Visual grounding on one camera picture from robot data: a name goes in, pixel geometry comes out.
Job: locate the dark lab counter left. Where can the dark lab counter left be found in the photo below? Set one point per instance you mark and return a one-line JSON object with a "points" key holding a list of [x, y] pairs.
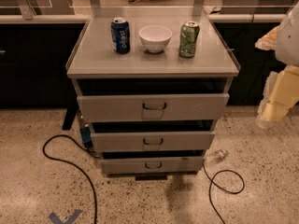
{"points": [[32, 63]]}

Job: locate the green soda can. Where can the green soda can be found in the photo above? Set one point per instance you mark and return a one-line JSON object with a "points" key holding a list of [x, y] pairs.
{"points": [[188, 39]]}

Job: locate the grey top drawer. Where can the grey top drawer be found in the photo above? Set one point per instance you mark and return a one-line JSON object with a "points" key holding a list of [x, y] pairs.
{"points": [[152, 107]]}

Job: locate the blue Pepsi can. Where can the blue Pepsi can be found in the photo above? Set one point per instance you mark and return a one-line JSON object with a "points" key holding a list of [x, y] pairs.
{"points": [[120, 35]]}

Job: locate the grey bottom drawer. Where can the grey bottom drawer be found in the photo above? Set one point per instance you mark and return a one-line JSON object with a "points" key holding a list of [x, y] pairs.
{"points": [[151, 165]]}

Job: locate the dark lab counter right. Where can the dark lab counter right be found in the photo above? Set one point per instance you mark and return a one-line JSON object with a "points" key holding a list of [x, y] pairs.
{"points": [[256, 64]]}

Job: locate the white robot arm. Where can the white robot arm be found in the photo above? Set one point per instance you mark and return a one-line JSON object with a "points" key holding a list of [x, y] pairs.
{"points": [[281, 90]]}

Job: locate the grey middle drawer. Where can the grey middle drawer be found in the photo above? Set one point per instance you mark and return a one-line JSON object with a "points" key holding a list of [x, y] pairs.
{"points": [[157, 141]]}

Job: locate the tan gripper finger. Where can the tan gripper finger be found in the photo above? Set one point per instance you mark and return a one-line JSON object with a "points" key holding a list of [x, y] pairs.
{"points": [[281, 94]]}

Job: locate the dark lab counter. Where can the dark lab counter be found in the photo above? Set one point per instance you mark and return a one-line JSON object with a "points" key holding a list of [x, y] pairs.
{"points": [[256, 64], [32, 63]]}

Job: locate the white bowl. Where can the white bowl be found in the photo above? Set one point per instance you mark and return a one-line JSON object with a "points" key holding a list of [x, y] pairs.
{"points": [[154, 38]]}

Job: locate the clear plastic connector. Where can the clear plastic connector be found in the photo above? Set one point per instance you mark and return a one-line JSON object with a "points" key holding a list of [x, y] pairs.
{"points": [[215, 157]]}

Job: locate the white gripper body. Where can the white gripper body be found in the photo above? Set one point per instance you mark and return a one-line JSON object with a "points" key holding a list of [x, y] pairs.
{"points": [[289, 41]]}

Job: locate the grey drawer cabinet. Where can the grey drawer cabinet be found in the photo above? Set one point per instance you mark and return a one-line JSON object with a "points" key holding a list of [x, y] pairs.
{"points": [[98, 70]]}

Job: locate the blue power adapter box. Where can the blue power adapter box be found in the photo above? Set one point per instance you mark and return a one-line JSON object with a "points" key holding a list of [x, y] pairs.
{"points": [[86, 136]]}

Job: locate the grey drawer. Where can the grey drawer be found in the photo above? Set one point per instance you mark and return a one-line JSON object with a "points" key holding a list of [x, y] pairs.
{"points": [[152, 107], [151, 165], [157, 141]]}

